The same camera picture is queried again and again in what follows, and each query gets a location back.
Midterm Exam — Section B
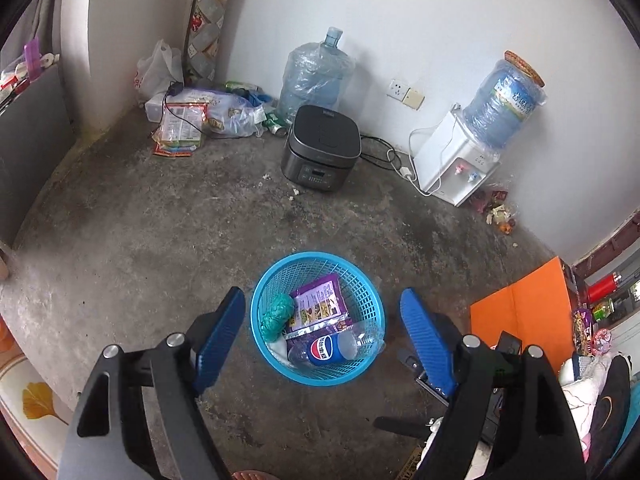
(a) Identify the white water dispenser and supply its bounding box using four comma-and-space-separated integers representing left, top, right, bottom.
412, 110, 501, 207

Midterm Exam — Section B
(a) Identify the wall socket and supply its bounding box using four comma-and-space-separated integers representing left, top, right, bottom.
387, 78, 425, 110

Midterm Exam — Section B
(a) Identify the black garment with logo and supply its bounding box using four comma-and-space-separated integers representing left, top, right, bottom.
585, 355, 632, 480

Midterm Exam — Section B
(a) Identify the grey cabinet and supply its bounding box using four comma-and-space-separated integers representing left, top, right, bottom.
0, 62, 76, 246

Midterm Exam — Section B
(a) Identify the purple bottle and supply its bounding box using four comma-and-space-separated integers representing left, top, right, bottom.
24, 38, 43, 81

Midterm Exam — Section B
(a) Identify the black power cable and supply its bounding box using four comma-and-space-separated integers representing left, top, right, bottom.
360, 135, 416, 171

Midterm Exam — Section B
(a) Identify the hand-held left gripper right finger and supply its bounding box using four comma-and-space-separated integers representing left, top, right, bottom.
398, 287, 587, 480

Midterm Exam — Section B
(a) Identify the green plastic bag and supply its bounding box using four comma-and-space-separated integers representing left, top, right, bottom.
260, 294, 295, 343

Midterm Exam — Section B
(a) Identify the patterned tablecloth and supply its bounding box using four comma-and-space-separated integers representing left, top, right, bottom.
0, 350, 76, 480

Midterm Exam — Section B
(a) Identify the full blue water jug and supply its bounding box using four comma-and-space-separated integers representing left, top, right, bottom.
462, 51, 546, 150

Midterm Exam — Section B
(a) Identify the purple snack bag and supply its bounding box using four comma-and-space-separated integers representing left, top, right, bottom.
287, 279, 351, 333

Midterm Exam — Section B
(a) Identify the white plastic bag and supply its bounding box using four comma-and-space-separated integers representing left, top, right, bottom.
134, 40, 183, 108

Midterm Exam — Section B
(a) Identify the dark grey rice cooker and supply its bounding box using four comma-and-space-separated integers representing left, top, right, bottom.
280, 105, 362, 186

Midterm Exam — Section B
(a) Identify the red cylinder can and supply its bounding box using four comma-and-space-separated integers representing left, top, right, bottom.
587, 274, 623, 303

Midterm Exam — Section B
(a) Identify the rolled patterned mat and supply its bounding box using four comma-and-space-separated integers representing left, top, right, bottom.
182, 0, 241, 86

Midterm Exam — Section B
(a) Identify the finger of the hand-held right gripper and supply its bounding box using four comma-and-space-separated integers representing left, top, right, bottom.
398, 351, 451, 403

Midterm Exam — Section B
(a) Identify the clear plastic cola bottle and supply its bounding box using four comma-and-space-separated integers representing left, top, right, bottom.
287, 322, 383, 367

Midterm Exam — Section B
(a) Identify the blue plastic basket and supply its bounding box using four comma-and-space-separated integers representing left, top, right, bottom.
250, 252, 386, 387

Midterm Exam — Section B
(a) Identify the clear printed plastic bag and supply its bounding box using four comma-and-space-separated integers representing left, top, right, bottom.
182, 85, 266, 138

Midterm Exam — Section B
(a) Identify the orange cardboard box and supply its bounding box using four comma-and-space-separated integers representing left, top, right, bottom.
470, 256, 576, 361

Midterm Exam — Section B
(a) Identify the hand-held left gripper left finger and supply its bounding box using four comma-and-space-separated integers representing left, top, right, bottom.
56, 286, 247, 480

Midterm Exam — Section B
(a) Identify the candy wrapper pile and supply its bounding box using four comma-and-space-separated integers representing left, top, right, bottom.
472, 187, 518, 233

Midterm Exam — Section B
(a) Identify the white cloth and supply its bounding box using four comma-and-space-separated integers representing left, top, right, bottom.
557, 355, 601, 461

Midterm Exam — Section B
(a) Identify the empty clear water jug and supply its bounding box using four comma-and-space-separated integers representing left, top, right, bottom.
276, 27, 356, 123

